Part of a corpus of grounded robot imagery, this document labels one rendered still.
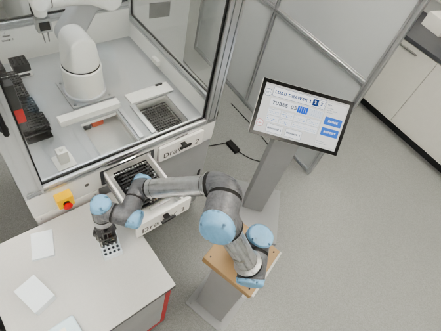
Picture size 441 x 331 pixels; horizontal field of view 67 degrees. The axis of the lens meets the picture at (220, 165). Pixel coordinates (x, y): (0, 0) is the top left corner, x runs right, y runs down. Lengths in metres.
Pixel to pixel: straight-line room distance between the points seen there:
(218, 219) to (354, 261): 1.99
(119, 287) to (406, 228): 2.52
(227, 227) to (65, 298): 0.83
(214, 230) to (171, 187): 0.28
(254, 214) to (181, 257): 0.67
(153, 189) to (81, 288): 0.56
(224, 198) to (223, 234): 0.11
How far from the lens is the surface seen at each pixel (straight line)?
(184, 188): 1.19
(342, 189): 3.22
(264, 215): 2.69
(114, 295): 1.57
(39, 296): 1.56
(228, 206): 1.04
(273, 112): 1.88
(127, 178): 1.66
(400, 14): 2.37
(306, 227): 2.83
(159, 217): 1.54
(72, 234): 1.70
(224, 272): 1.59
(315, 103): 1.92
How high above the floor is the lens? 2.26
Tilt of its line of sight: 51 degrees down
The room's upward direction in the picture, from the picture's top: 18 degrees clockwise
